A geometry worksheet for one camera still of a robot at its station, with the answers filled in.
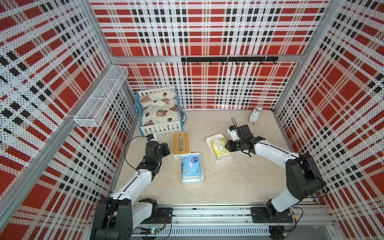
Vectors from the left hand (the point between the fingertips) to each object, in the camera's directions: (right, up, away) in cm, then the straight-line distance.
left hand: (168, 143), depth 89 cm
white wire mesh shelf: (-48, +21, +5) cm, 53 cm away
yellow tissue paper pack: (+30, -2, +4) cm, 31 cm away
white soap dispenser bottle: (+59, +18, +16) cm, 63 cm away
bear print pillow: (-12, +24, +23) cm, 35 cm away
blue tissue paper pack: (+14, -12, -3) cm, 19 cm away
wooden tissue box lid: (+3, -5, +4) cm, 7 cm away
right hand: (+37, -1, +2) cm, 37 cm away
